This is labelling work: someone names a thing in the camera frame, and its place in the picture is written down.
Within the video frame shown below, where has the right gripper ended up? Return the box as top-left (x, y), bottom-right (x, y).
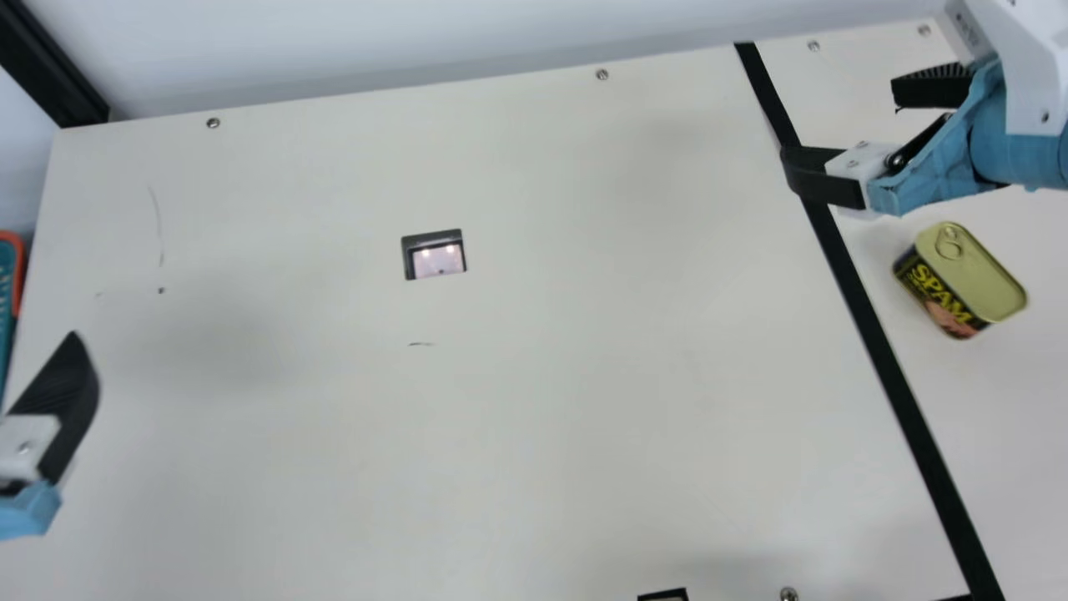
top-left (780, 54), bottom-right (1068, 220)

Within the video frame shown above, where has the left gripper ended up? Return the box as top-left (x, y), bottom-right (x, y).
top-left (0, 330), bottom-right (101, 542)

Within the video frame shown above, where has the gold rectangular tin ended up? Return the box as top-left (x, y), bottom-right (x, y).
top-left (893, 220), bottom-right (1029, 340)

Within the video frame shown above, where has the black strip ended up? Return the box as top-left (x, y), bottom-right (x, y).
top-left (734, 42), bottom-right (1006, 601)

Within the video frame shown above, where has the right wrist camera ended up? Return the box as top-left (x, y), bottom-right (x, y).
top-left (943, 0), bottom-right (1068, 139)

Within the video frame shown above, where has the black post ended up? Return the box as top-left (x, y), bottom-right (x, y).
top-left (0, 0), bottom-right (111, 128)

